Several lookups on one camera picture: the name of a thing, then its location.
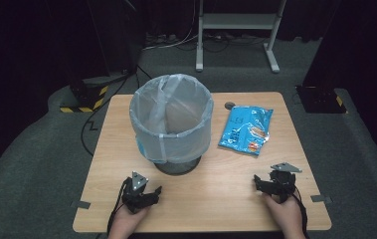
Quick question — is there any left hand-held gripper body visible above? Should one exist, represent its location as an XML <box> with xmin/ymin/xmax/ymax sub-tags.
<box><xmin>120</xmin><ymin>170</ymin><xmax>156</xmax><ymax>214</ymax></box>

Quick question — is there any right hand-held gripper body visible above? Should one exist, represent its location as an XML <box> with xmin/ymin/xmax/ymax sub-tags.
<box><xmin>266</xmin><ymin>161</ymin><xmax>303</xmax><ymax>204</ymax></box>

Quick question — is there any black mesh trash bin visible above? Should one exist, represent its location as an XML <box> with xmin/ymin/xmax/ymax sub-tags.
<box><xmin>153</xmin><ymin>154</ymin><xmax>203</xmax><ymax>176</ymax></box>

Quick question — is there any grey tape strip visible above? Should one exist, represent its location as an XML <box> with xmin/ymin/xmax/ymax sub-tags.
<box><xmin>309</xmin><ymin>194</ymin><xmax>333</xmax><ymax>204</ymax></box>
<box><xmin>70</xmin><ymin>200</ymin><xmax>92</xmax><ymax>210</ymax></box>

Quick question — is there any blue snack packet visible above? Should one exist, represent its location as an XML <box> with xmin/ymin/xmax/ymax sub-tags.
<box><xmin>218</xmin><ymin>105</ymin><xmax>275</xmax><ymax>157</ymax></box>

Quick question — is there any bin with clear liner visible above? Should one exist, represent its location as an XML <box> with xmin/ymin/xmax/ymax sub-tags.
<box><xmin>128</xmin><ymin>73</ymin><xmax>215</xmax><ymax>165</ymax></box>

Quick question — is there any black hazard-striped stand base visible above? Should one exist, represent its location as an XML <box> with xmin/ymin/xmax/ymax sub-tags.
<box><xmin>59</xmin><ymin>75</ymin><xmax>134</xmax><ymax>114</ymax></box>
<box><xmin>294</xmin><ymin>85</ymin><xmax>349</xmax><ymax>115</ymax></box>

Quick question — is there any white metal stand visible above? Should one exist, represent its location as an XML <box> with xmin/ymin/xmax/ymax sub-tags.
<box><xmin>194</xmin><ymin>0</ymin><xmax>288</xmax><ymax>75</ymax></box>

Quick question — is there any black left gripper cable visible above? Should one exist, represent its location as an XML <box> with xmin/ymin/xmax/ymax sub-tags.
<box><xmin>106</xmin><ymin>178</ymin><xmax>132</xmax><ymax>235</ymax></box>

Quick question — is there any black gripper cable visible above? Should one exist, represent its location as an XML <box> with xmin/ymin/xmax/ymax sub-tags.
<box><xmin>291</xmin><ymin>192</ymin><xmax>310</xmax><ymax>239</ymax></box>
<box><xmin>106</xmin><ymin>178</ymin><xmax>132</xmax><ymax>235</ymax></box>

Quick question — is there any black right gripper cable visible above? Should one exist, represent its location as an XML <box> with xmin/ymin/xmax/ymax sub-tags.
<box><xmin>291</xmin><ymin>192</ymin><xmax>310</xmax><ymax>239</ymax></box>

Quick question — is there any black floor cable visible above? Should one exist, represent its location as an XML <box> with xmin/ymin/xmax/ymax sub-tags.
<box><xmin>80</xmin><ymin>64</ymin><xmax>153</xmax><ymax>157</ymax></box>

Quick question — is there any white floor cable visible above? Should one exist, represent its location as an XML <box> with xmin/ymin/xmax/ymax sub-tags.
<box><xmin>141</xmin><ymin>0</ymin><xmax>200</xmax><ymax>52</ymax></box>

